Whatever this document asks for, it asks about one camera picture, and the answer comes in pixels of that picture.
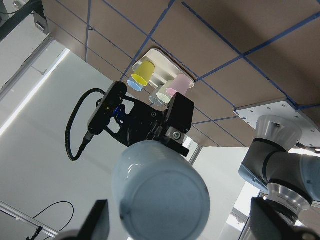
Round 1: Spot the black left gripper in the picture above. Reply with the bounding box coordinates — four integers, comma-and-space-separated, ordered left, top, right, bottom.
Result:
96, 92, 195, 157

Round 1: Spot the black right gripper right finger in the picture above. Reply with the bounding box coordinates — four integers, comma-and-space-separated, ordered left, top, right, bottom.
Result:
250, 197, 315, 240

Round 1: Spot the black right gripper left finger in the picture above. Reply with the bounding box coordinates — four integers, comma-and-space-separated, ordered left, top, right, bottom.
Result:
77, 199, 110, 240

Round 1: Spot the light blue ikea cup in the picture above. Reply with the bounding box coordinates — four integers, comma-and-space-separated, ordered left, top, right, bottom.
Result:
112, 140, 211, 240

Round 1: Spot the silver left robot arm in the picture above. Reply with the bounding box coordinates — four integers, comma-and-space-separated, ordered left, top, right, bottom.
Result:
88, 91, 320, 239

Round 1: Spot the pale green cup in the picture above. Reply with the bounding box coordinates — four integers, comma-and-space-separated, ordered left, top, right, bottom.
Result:
156, 80, 173, 104

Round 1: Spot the pink cup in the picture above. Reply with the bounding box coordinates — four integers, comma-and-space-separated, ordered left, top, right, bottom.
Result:
166, 74, 192, 97

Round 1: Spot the grey blue cup in tray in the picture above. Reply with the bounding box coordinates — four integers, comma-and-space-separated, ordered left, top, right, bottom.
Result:
149, 90, 163, 107

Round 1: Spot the white cup holder tray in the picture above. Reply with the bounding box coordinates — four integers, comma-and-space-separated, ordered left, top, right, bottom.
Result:
131, 48, 195, 89

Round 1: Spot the yellow cup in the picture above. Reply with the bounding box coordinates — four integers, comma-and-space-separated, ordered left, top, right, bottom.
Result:
131, 61, 156, 86

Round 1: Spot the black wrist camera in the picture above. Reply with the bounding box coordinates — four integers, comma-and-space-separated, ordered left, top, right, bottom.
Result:
87, 81, 128, 136

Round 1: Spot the black camera cable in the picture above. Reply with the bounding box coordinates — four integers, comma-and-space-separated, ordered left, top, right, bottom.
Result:
65, 87, 107, 162

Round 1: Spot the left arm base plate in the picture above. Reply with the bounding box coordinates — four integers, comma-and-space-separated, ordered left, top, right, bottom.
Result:
234, 98, 320, 152

